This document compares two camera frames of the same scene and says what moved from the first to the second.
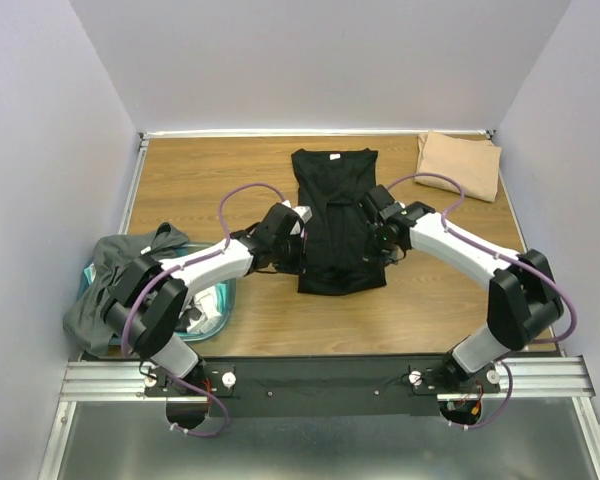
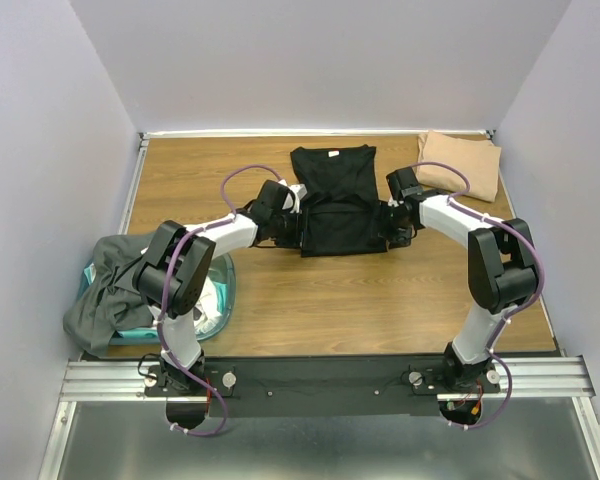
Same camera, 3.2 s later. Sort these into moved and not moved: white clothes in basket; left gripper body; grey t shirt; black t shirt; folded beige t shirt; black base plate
Moved: black t shirt; left gripper body
Not moved: white clothes in basket; folded beige t shirt; black base plate; grey t shirt
